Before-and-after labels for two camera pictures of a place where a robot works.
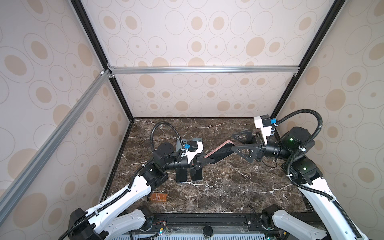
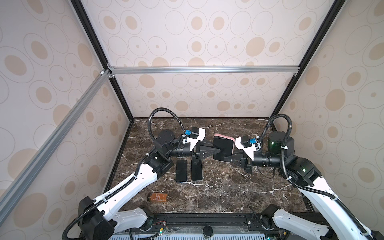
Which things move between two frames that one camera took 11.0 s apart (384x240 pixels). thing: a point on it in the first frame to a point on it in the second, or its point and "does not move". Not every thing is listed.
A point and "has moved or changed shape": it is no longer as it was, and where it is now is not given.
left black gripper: (193, 164) to (199, 149)
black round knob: (207, 231) does not move
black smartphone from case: (181, 175) does not move
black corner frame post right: (335, 9) does not move
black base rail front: (193, 224) does not move
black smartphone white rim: (198, 176) does not move
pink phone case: (224, 143) to (226, 137)
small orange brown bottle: (157, 197) does not move
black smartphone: (223, 152) has moved or changed shape
